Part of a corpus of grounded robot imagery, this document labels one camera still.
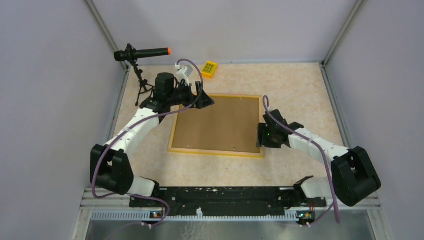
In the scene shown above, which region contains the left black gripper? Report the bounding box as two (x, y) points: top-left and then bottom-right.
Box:
(167, 81), (214, 109)

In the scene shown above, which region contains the wooden yellow picture frame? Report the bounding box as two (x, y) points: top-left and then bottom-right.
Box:
(167, 94), (266, 159)

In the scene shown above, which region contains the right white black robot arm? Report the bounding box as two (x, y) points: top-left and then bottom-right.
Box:
(256, 109), (382, 207)

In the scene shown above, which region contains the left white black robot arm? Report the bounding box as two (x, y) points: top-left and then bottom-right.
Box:
(90, 72), (215, 207)

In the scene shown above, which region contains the yellow green toy block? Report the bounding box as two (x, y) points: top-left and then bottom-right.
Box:
(201, 61), (218, 79)

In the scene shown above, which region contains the black microphone on tripod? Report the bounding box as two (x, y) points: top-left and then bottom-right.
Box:
(113, 43), (172, 107)

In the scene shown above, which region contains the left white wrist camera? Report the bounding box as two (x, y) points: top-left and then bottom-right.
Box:
(174, 63), (193, 86)

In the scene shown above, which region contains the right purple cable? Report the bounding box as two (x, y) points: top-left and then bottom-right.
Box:
(262, 95), (342, 225)

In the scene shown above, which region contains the purple cable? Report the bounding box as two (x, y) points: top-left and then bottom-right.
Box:
(262, 95), (342, 225)
(91, 58), (205, 229)

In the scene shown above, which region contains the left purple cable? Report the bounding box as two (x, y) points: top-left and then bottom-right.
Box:
(91, 58), (205, 229)

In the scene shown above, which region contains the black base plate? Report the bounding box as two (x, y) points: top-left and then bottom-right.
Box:
(129, 186), (327, 217)

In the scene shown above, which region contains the aluminium front rail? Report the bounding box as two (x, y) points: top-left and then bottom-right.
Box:
(71, 189), (390, 240)

